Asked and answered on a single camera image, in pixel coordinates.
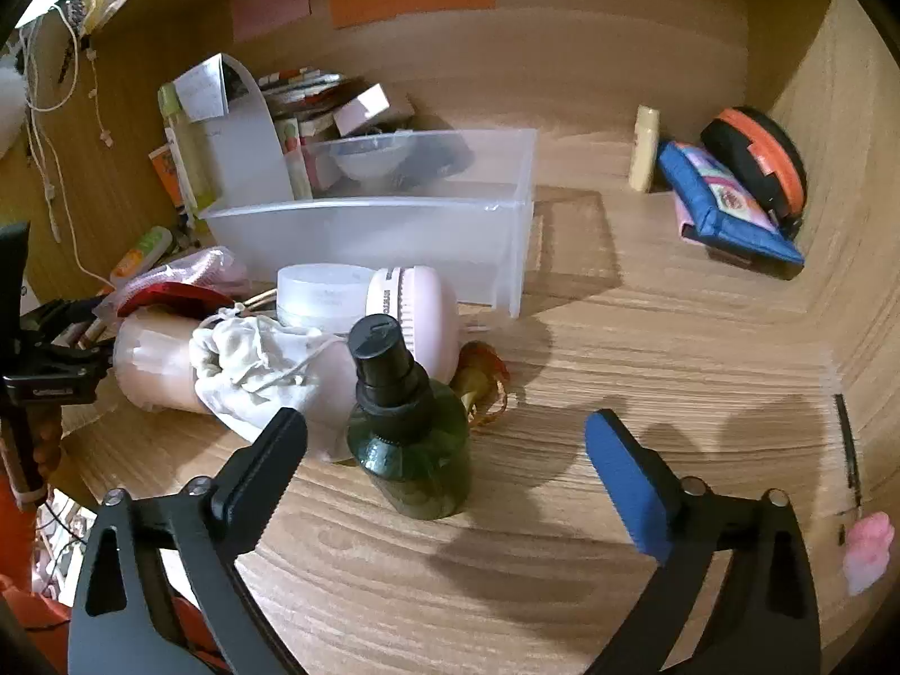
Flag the white paper receipt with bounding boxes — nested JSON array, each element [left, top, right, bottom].
[[175, 62, 230, 122]]

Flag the white round lid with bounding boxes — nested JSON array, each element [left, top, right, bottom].
[[276, 263, 381, 333]]

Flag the blue zip pouch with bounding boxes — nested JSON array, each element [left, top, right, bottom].
[[657, 141, 806, 278]]

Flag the beige roll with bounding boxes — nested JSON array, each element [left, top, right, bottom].
[[112, 315, 215, 415]]

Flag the clear plastic storage bin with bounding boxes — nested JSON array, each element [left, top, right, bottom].
[[199, 128, 540, 319]]

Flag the small cream tube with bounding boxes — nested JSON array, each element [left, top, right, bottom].
[[628, 105, 662, 193]]

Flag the pink mesh bag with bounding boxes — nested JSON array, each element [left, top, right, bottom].
[[105, 246, 244, 300]]

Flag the amber hair claw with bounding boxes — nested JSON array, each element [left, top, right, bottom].
[[450, 341, 523, 431]]

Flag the red item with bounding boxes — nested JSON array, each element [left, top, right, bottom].
[[116, 281, 236, 319]]

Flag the pink round brush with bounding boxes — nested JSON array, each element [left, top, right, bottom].
[[364, 265, 462, 382]]

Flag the small white cardboard box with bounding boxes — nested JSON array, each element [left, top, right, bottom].
[[333, 83, 393, 138]]

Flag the yellow-green tall spray bottle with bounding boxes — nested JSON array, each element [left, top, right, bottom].
[[157, 83, 215, 215]]

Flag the stack of flat packets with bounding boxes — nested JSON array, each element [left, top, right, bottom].
[[256, 68, 347, 120]]

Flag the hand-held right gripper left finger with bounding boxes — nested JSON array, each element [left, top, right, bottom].
[[66, 408, 311, 675]]

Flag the white bowl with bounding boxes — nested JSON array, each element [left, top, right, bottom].
[[332, 133, 410, 182]]

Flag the white cloth pouch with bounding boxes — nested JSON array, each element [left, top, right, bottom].
[[188, 314, 356, 461]]

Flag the pink sticky note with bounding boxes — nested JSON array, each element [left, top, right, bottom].
[[231, 0, 312, 44]]

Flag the orange cloth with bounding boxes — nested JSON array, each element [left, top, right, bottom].
[[0, 573, 78, 655]]

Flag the person's left hand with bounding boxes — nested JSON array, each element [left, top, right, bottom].
[[31, 404, 66, 489]]

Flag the fruit-print carton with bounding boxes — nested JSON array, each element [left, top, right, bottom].
[[274, 116, 317, 201]]

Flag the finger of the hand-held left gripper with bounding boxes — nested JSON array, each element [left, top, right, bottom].
[[35, 337, 115, 370], [31, 297, 106, 328]]

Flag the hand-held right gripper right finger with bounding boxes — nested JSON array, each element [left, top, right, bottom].
[[585, 409, 824, 675]]

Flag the white cable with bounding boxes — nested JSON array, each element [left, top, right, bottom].
[[20, 6, 117, 291]]

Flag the black strip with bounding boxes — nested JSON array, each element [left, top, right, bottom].
[[832, 394, 863, 516]]

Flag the pink paw-shaped toy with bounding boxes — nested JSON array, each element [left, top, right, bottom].
[[842, 512, 896, 596]]

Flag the black and orange round case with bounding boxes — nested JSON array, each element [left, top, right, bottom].
[[699, 106, 807, 226]]

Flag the orange and green tube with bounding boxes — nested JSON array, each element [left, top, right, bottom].
[[109, 225, 174, 284]]

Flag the green spray bottle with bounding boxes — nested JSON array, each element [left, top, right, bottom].
[[346, 313, 474, 521]]

